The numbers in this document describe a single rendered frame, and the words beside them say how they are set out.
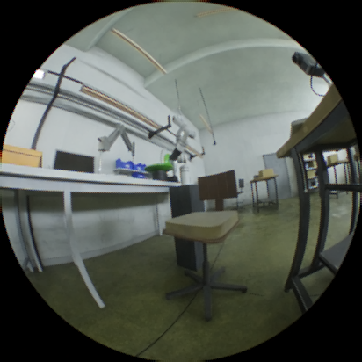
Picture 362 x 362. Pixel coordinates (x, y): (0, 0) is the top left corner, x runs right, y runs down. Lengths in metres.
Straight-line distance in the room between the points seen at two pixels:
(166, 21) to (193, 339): 4.25
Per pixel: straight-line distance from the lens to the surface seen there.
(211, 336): 0.81
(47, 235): 1.70
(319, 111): 0.53
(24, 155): 0.84
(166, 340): 0.81
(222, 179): 0.89
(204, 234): 0.51
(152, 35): 3.55
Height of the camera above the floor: 0.76
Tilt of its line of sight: 7 degrees up
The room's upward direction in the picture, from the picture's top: 6 degrees counter-clockwise
